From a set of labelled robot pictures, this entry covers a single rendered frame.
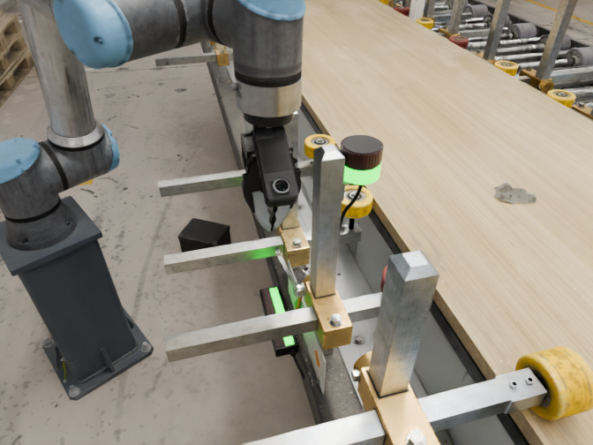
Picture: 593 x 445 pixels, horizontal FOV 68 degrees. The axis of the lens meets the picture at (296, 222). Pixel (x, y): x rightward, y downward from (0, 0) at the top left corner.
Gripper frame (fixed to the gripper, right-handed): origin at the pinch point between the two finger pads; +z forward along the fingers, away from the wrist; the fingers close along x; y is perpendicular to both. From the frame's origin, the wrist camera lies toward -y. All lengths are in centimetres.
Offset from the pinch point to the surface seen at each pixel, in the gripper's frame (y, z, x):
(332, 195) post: -6.5, -9.7, -7.5
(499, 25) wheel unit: 107, -1, -115
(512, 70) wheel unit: 76, 6, -102
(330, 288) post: -6.6, 9.8, -8.9
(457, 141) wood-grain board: 33, 7, -56
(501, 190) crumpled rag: 10, 7, -53
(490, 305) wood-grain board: -17.4, 7.8, -32.4
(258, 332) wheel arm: -10.5, 13.1, 4.5
